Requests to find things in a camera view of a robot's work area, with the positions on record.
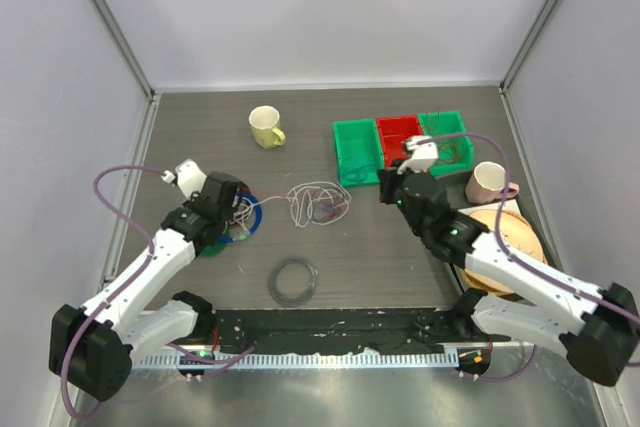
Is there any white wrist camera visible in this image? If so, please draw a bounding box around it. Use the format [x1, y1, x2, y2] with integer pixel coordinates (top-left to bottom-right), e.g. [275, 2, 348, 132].
[161, 159, 207, 198]
[397, 135, 439, 174]

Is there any bird pattern plate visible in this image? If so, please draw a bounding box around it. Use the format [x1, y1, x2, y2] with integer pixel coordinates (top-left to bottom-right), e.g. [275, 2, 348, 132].
[461, 210, 547, 296]

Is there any yellow ceramic mug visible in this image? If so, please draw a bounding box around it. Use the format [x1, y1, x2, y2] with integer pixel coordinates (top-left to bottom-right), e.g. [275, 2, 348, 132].
[248, 105, 286, 149]

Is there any right green plastic bin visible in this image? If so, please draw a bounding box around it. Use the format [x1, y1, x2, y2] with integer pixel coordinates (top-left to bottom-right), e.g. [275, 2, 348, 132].
[418, 110, 475, 176]

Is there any red thin cable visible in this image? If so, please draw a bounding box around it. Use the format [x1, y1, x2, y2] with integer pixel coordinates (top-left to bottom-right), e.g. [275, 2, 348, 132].
[423, 107, 474, 168]

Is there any green plastic bin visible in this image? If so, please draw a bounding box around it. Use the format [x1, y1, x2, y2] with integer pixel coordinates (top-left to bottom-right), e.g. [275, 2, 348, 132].
[418, 110, 475, 176]
[333, 118, 384, 187]

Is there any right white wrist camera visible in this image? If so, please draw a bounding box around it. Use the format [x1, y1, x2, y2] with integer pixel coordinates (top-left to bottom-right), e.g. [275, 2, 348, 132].
[397, 135, 439, 174]

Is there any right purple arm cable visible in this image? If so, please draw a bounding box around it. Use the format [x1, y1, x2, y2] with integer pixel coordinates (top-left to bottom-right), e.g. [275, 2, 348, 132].
[427, 131, 640, 326]

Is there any white square plate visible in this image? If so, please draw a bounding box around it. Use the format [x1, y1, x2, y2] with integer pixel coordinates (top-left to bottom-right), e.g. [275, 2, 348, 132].
[460, 198, 521, 215]

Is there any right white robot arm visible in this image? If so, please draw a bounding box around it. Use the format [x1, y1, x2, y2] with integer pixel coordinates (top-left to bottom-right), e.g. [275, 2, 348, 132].
[378, 168, 639, 387]

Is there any pink ceramic mug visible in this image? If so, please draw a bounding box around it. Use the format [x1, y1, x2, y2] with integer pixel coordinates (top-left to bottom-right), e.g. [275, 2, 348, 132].
[464, 161, 520, 205]

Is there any dark grey tray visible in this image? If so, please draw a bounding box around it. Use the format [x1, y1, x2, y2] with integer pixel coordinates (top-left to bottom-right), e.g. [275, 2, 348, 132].
[437, 170, 556, 302]

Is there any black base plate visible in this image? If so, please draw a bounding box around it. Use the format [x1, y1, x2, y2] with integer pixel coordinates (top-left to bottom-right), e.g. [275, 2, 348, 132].
[155, 307, 511, 354]

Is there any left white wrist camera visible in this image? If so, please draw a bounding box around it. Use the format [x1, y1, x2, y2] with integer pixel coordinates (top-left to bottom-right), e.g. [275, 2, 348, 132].
[161, 159, 207, 198]

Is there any red plastic bin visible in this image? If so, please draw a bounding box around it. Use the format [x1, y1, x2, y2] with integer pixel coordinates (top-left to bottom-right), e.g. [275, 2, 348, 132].
[376, 114, 423, 167]

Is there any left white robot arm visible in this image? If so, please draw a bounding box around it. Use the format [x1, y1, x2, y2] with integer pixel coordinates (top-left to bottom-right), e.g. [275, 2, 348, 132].
[49, 161, 248, 402]

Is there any grey coiled cable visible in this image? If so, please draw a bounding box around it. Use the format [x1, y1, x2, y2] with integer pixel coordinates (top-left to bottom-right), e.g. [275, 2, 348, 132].
[267, 256, 320, 306]

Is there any left green plastic bin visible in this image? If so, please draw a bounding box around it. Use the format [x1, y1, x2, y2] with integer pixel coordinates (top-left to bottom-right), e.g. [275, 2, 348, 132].
[333, 118, 384, 187]

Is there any white slotted cable duct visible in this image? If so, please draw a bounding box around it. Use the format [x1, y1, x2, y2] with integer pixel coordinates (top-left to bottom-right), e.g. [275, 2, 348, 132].
[133, 349, 459, 371]

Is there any white cable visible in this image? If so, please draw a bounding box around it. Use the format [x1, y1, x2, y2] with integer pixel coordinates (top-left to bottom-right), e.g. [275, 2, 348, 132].
[232, 180, 352, 236]

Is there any blue coiled cable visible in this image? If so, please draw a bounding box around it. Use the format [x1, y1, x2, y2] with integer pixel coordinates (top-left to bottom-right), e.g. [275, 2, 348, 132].
[219, 189, 264, 244]

